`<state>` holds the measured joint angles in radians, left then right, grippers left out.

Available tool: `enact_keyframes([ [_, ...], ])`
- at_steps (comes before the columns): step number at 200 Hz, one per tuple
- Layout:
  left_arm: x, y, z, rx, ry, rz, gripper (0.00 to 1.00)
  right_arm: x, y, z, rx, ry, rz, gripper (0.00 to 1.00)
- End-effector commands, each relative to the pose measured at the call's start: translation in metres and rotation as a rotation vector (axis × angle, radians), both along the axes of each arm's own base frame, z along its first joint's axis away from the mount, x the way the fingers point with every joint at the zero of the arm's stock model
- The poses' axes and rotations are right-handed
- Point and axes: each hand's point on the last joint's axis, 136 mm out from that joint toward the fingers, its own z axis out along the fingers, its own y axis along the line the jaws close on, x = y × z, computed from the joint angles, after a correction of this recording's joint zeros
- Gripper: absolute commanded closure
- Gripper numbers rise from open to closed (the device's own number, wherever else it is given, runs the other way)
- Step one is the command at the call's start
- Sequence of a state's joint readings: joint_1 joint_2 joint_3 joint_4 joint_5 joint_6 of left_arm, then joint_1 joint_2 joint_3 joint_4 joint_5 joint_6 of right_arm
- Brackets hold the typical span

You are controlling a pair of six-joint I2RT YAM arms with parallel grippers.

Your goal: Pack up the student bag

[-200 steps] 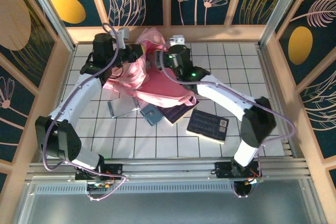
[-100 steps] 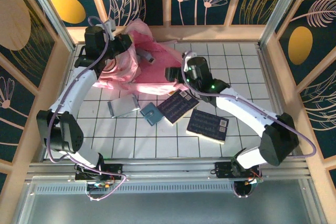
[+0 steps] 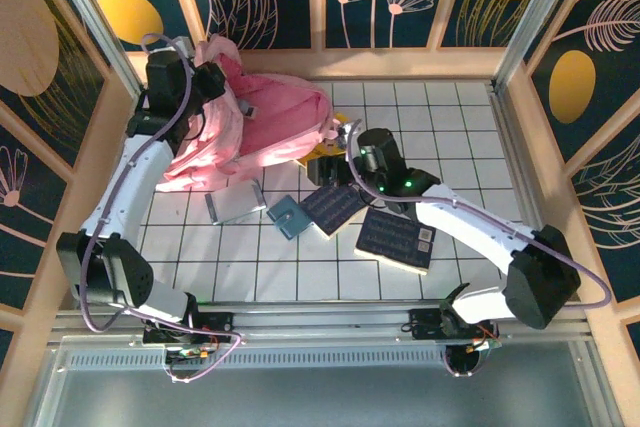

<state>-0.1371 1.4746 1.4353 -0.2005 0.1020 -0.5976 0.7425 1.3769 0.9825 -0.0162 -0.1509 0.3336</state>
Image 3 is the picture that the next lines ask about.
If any yellow cartoon cover book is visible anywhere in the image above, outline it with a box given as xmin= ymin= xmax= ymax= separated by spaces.
xmin=294 ymin=111 xmax=362 ymax=171

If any dark blue patterned book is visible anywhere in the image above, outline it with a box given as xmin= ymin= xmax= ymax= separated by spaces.
xmin=354 ymin=206 xmax=438 ymax=277
xmin=298 ymin=184 xmax=370 ymax=237

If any teal snap wallet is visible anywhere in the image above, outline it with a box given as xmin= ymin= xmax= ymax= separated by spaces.
xmin=266 ymin=195 xmax=314 ymax=241

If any pink student backpack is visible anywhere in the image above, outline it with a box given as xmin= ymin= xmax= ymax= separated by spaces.
xmin=158 ymin=32 xmax=335 ymax=193

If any perforated metal strip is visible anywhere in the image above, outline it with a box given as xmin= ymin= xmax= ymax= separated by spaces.
xmin=64 ymin=350 xmax=450 ymax=370

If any grey metal panel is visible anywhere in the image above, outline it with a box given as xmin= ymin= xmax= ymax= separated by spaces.
xmin=24 ymin=341 xmax=624 ymax=427

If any aluminium side rail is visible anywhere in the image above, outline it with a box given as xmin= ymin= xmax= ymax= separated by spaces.
xmin=487 ymin=84 xmax=559 ymax=298

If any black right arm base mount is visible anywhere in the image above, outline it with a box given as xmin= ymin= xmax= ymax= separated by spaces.
xmin=407 ymin=306 xmax=501 ymax=378

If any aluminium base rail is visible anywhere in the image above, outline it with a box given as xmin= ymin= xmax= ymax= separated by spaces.
xmin=47 ymin=304 xmax=601 ymax=349

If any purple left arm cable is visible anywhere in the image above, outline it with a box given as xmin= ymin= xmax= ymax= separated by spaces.
xmin=79 ymin=32 xmax=246 ymax=384

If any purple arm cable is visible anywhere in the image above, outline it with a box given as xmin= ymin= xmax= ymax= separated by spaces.
xmin=344 ymin=119 xmax=614 ymax=379
xmin=79 ymin=32 xmax=246 ymax=384

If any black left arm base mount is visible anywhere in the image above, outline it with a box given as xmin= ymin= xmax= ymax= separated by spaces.
xmin=142 ymin=304 xmax=236 ymax=366

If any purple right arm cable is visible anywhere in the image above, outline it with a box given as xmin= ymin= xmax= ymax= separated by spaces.
xmin=344 ymin=119 xmax=614 ymax=379

